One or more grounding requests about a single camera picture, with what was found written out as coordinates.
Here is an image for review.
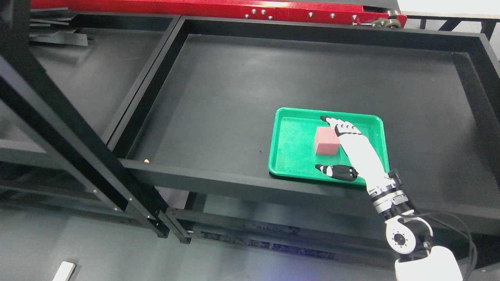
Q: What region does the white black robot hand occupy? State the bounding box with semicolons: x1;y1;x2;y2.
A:
315;116;395;194

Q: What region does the pink foam block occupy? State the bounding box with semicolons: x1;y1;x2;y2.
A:
314;126;340;155

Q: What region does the green plastic tray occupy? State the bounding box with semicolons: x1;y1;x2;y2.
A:
268;107;390;183

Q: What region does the black metal shelf right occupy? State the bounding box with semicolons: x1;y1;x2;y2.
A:
109;17;499;268

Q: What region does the black metal shelf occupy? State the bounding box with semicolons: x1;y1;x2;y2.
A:
109;17;499;268
1;0;190;244

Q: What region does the black metal shelf left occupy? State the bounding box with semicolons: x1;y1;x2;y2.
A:
1;0;190;244

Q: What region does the red metal beam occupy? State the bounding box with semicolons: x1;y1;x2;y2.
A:
30;0;408;27

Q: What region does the white table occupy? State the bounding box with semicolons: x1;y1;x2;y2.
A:
52;260;77;281

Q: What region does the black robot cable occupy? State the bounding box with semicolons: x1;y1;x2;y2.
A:
414;212;479;279

